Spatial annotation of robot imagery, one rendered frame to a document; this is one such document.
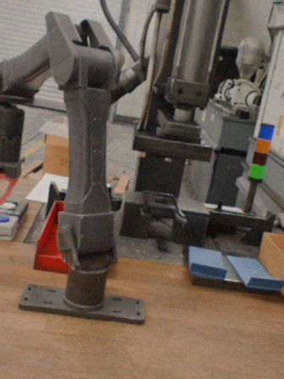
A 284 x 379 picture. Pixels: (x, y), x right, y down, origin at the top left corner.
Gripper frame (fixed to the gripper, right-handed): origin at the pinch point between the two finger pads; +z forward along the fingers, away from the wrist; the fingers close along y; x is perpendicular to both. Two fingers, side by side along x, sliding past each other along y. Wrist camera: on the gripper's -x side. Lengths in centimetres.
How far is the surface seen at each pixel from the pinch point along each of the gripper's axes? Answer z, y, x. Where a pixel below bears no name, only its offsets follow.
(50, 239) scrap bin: 6.2, 1.9, 11.6
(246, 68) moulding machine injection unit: -38, -442, 155
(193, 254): 3.8, 3.1, 42.2
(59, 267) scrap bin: 5.3, 16.1, 15.3
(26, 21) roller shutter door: -46, -941, -179
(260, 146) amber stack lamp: -17, -27, 60
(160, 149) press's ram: -15.1, -8.4, 31.9
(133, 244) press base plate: 6.5, -3.9, 29.8
